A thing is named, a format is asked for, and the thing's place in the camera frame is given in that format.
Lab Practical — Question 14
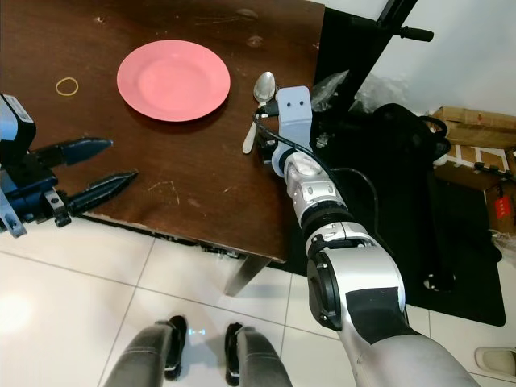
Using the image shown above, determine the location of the pink round plate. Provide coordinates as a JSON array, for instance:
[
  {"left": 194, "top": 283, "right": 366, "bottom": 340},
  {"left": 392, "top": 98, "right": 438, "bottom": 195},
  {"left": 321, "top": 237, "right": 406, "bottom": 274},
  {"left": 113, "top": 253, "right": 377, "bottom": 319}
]
[{"left": 116, "top": 40, "right": 231, "bottom": 123}]

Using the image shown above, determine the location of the brown cardboard box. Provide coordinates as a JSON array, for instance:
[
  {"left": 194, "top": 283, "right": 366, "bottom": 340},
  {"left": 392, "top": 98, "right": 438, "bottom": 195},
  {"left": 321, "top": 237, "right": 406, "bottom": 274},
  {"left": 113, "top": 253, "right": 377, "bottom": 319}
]
[{"left": 431, "top": 105, "right": 516, "bottom": 194}]

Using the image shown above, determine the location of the beige slipper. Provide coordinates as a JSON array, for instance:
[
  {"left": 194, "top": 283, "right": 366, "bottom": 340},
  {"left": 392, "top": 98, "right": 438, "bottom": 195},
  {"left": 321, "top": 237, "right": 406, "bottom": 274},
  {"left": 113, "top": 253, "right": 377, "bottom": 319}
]
[{"left": 473, "top": 347, "right": 516, "bottom": 379}]

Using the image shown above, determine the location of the black bag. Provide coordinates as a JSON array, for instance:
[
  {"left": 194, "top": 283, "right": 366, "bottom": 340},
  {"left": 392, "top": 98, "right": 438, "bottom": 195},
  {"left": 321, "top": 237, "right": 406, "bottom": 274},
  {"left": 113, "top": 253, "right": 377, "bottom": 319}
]
[{"left": 314, "top": 103, "right": 452, "bottom": 293}]

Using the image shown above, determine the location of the clear plastic bag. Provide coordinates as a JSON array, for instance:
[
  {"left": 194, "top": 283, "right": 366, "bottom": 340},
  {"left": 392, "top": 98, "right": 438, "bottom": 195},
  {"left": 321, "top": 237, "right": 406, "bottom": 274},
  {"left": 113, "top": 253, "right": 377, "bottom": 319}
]
[{"left": 314, "top": 69, "right": 397, "bottom": 114}]

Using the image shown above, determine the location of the grey robot leg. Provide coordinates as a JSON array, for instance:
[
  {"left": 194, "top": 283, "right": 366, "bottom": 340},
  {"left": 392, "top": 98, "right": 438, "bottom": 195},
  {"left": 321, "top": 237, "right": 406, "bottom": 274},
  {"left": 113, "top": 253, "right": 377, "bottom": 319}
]
[
  {"left": 224, "top": 322, "right": 307, "bottom": 387},
  {"left": 101, "top": 316, "right": 186, "bottom": 387}
]

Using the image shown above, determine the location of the grey left robot leg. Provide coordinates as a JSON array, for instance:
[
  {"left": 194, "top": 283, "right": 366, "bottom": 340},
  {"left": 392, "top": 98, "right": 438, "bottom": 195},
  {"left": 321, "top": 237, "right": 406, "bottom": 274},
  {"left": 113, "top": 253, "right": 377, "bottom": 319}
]
[{"left": 101, "top": 316, "right": 186, "bottom": 387}]

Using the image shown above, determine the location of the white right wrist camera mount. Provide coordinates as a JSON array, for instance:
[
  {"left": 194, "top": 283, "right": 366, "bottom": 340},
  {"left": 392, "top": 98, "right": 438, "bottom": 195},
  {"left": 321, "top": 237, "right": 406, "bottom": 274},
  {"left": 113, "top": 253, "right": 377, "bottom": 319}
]
[{"left": 270, "top": 85, "right": 313, "bottom": 174}]

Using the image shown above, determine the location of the silver metal spoon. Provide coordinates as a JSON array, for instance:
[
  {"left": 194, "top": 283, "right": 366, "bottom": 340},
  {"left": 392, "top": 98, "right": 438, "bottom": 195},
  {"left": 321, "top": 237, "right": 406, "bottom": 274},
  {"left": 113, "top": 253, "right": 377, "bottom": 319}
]
[{"left": 242, "top": 71, "right": 278, "bottom": 156}]

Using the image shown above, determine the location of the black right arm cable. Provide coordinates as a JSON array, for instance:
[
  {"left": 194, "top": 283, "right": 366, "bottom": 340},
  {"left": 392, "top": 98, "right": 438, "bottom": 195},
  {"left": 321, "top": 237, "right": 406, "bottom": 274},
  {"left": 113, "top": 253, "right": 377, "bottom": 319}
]
[{"left": 252, "top": 109, "right": 381, "bottom": 236}]

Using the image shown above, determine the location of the black pole with handle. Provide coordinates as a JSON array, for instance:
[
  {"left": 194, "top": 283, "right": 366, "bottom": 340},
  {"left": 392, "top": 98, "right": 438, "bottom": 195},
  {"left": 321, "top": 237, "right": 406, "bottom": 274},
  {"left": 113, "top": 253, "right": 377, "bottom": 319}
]
[{"left": 348, "top": 0, "right": 435, "bottom": 83}]

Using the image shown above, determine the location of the metal table leg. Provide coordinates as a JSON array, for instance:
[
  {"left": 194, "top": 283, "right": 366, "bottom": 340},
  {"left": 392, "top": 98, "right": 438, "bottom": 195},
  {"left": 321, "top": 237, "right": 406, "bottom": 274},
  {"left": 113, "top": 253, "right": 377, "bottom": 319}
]
[{"left": 224, "top": 256, "right": 272, "bottom": 297}]

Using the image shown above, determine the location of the grey right robot leg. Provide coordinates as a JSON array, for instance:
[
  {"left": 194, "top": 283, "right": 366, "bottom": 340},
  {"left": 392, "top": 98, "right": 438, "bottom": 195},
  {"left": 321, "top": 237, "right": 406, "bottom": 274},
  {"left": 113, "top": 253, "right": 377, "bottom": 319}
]
[{"left": 224, "top": 322, "right": 307, "bottom": 387}]

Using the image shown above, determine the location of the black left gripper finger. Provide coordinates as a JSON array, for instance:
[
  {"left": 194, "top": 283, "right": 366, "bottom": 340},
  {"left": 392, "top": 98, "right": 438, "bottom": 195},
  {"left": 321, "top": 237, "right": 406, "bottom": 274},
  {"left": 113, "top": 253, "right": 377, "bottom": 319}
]
[
  {"left": 40, "top": 137, "right": 114, "bottom": 167},
  {"left": 64, "top": 169, "right": 139, "bottom": 217}
]

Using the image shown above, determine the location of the yellow rubber band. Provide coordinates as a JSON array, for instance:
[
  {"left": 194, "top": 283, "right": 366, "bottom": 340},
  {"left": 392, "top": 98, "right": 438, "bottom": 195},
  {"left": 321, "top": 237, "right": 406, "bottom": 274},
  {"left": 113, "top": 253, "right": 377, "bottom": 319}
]
[{"left": 56, "top": 77, "right": 80, "bottom": 95}]

